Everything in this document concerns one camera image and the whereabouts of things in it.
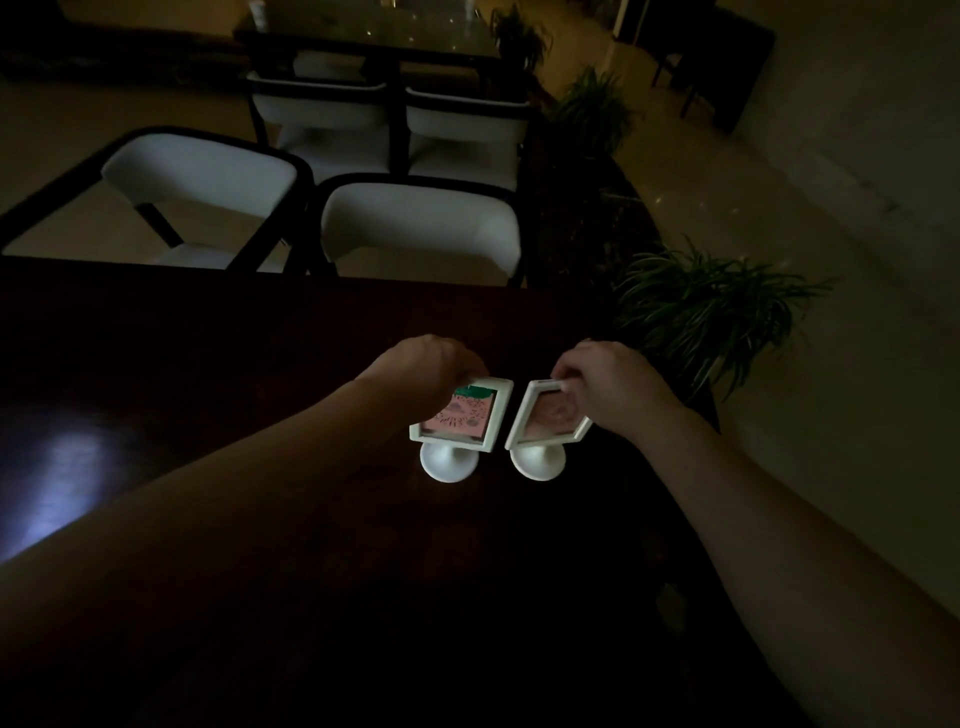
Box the person's right hand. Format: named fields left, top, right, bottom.
left=551, top=341, right=685, bottom=444

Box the person's left hand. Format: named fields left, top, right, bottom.
left=358, top=335, right=490, bottom=430

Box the white stand frame green-pink picture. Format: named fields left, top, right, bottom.
left=408, top=377, right=516, bottom=483

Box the white stand frame pink picture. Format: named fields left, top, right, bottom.
left=504, top=378, right=594, bottom=483

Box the person's right forearm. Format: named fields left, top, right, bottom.
left=633, top=405, right=960, bottom=728

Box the person's left forearm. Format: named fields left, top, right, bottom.
left=0, top=378, right=421, bottom=728

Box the large green potted plant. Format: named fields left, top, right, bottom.
left=611, top=240, right=834, bottom=400

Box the medium green potted plant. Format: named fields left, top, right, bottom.
left=551, top=66, right=636, bottom=159

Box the small dark potted plant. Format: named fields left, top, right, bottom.
left=490, top=3, right=553, bottom=73

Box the dark chair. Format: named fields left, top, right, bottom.
left=651, top=0, right=778, bottom=134

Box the dark glass-top dining table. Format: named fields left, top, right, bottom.
left=232, top=0, right=519, bottom=80

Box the white chair with black frame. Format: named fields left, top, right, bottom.
left=243, top=71, right=408, bottom=185
left=303, top=174, right=531, bottom=288
left=405, top=86, right=538, bottom=193
left=0, top=126, right=316, bottom=275

